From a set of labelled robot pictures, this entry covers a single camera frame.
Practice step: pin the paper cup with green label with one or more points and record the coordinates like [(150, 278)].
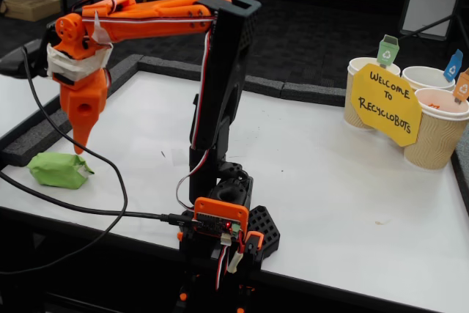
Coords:
[(351, 115)]

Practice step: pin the paper cup with blue label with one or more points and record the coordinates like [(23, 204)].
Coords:
[(425, 76)]

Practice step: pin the long dark grey foam strip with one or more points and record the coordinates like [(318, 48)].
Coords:
[(44, 131)]

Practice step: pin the yellow handwritten welcome sign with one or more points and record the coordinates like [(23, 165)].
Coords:
[(384, 107)]

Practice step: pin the green recycling bin label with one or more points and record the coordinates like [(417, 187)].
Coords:
[(387, 52)]

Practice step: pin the cardboard box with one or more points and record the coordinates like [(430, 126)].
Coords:
[(31, 7)]

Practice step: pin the black robot base with clamp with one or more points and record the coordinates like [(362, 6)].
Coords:
[(264, 225)]

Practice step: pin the orange controller board housing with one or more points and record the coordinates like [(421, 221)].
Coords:
[(220, 205)]

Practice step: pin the black framed whiteboard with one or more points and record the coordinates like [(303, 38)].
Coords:
[(18, 104)]

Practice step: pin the short dark grey foam strip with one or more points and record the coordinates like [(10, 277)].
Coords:
[(311, 94)]

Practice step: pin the orange paper ball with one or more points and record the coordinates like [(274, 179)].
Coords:
[(434, 106)]

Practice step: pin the orange and black robot arm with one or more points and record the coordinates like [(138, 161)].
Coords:
[(227, 89)]

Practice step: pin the paper cup with orange label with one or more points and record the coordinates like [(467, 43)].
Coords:
[(436, 140)]

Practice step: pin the blue recycling bin label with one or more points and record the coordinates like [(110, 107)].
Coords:
[(453, 68)]

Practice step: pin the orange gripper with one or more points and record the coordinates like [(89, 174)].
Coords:
[(83, 105)]

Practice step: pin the green paper ball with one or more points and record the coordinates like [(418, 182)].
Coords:
[(55, 170)]

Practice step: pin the orange recycling bin label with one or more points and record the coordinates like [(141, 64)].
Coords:
[(462, 87)]

